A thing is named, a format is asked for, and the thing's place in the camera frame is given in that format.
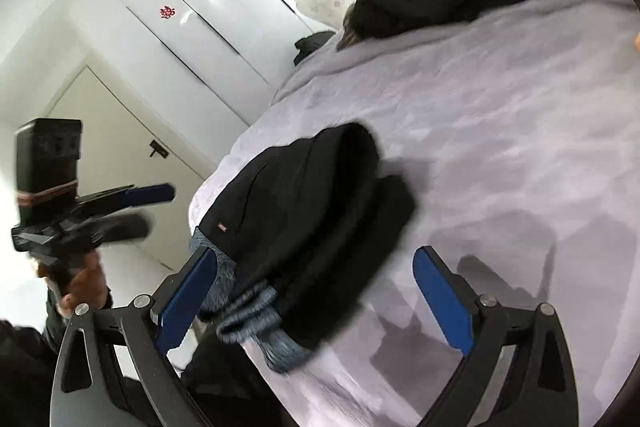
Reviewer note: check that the person's left hand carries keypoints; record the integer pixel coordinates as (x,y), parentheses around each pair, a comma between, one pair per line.
(85,282)

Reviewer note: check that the black pants with patterned trim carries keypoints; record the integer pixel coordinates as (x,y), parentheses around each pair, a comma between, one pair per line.
(310,207)

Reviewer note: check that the white wardrobe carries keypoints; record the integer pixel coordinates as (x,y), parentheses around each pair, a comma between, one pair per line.
(210,37)

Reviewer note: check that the lavender bed blanket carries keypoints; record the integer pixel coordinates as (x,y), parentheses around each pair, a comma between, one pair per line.
(500,132)

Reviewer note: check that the brown furry garment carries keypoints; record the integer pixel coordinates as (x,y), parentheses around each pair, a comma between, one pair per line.
(350,36)

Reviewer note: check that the person's left forearm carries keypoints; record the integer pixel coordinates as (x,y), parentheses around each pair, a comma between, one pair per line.
(20,357)

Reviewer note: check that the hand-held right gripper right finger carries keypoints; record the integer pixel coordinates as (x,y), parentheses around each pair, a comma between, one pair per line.
(442,302)

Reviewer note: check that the red wardrobe sticker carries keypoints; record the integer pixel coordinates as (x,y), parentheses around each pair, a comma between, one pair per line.
(167,13)

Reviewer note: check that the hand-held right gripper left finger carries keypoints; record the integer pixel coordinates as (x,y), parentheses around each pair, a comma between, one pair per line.
(187,302)

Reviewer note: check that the white door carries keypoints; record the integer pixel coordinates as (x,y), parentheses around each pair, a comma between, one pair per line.
(120,147)

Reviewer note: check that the small black cloth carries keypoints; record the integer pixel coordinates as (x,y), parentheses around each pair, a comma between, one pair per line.
(312,46)

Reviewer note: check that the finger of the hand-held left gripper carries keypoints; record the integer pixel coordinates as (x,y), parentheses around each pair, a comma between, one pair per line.
(150,193)
(130,227)

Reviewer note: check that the person's dark clothing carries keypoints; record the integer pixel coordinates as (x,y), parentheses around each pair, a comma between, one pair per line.
(230,387)

